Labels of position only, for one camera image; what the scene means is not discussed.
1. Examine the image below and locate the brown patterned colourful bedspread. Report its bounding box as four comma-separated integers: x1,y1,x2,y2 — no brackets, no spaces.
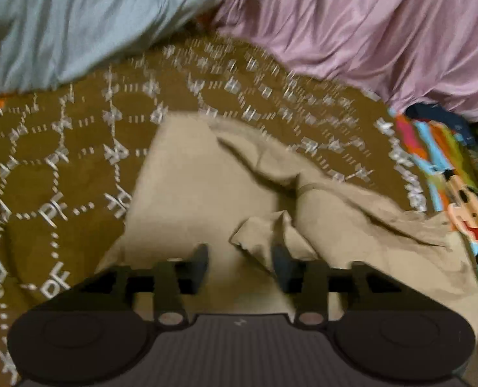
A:
0,37,478,386

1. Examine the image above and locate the pink satin curtain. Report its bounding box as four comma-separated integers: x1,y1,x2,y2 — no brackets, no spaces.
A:
214,0,478,121

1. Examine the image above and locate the light blue pillow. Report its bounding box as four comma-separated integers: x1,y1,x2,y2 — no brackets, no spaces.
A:
0,0,222,95

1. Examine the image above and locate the beige large garment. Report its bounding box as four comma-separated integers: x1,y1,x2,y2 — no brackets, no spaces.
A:
95,111,478,387

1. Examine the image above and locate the dark blue cloth under curtain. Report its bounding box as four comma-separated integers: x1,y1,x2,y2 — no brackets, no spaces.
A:
404,103,475,146

